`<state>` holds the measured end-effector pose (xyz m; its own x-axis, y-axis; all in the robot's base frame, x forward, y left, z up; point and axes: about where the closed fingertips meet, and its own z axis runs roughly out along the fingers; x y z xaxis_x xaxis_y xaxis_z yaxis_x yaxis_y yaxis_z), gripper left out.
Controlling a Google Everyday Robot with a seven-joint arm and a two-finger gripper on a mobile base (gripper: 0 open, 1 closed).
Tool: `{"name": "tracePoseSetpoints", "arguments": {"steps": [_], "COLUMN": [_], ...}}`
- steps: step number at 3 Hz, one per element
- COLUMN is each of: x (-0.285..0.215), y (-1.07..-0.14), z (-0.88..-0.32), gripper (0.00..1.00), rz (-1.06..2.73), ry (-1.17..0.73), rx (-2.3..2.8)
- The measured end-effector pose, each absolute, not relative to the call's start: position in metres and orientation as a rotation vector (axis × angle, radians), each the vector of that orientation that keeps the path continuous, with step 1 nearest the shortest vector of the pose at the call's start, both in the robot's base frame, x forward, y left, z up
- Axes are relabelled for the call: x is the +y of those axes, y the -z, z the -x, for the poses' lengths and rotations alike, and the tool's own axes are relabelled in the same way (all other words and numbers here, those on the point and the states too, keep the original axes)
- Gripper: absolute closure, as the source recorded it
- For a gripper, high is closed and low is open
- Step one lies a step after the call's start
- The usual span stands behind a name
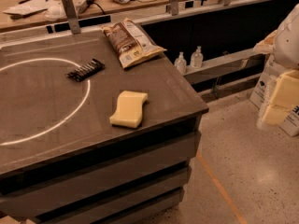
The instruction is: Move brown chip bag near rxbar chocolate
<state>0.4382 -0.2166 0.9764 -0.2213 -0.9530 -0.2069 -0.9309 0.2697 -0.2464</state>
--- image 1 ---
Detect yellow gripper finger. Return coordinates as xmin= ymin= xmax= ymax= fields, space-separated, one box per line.
xmin=270 ymin=70 xmax=299 ymax=110
xmin=262 ymin=106 xmax=290 ymax=125

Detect brown chip bag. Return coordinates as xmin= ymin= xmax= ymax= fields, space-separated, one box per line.
xmin=102 ymin=19 xmax=165 ymax=69

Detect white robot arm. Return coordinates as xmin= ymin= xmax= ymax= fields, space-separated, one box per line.
xmin=253 ymin=4 xmax=299 ymax=128

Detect clear sanitizer bottle right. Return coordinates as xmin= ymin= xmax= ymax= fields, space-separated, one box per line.
xmin=190 ymin=46 xmax=203 ymax=68

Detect clear sanitizer bottle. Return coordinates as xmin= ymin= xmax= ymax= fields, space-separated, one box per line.
xmin=190 ymin=46 xmax=203 ymax=68
xmin=175 ymin=51 xmax=187 ymax=75

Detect clear sanitizer bottle left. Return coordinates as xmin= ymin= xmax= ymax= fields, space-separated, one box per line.
xmin=175 ymin=51 xmax=187 ymax=75

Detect yellow sponge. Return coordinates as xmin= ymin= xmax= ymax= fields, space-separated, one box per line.
xmin=109 ymin=91 xmax=148 ymax=128

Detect dark drawer cabinet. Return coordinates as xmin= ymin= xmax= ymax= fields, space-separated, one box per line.
xmin=0 ymin=31 xmax=207 ymax=224

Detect grey power strip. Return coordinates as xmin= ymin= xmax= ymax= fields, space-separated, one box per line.
xmin=76 ymin=0 xmax=94 ymax=14

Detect white papers on desk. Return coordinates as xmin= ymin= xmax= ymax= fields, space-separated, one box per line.
xmin=4 ymin=0 xmax=50 ymax=15

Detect metal bracket post left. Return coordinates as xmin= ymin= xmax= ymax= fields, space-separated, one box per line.
xmin=62 ymin=0 xmax=80 ymax=35

